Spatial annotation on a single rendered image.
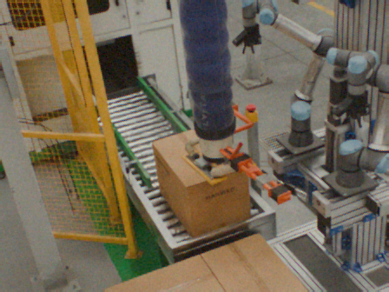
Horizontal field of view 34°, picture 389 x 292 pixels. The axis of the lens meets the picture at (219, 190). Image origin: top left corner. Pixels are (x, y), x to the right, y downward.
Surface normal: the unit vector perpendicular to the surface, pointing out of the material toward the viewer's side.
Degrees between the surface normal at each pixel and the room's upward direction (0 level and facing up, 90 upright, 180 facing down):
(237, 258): 0
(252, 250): 0
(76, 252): 0
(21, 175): 90
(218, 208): 90
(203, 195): 90
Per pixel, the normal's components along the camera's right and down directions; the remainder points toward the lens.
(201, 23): -0.04, 0.42
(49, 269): 0.41, 0.50
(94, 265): -0.08, -0.81
